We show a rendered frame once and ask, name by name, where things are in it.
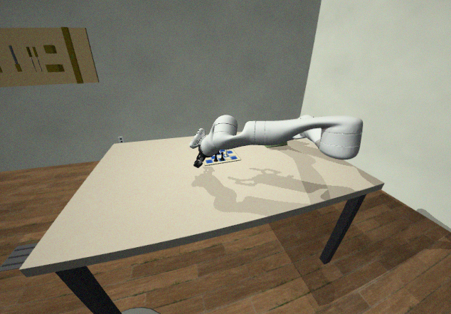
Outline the blue and cream chessboard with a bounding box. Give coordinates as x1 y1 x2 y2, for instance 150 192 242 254
203 149 240 166

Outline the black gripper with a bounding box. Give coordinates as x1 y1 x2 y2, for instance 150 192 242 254
194 147 212 168

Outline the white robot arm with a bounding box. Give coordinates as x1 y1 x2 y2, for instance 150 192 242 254
189 115 363 160

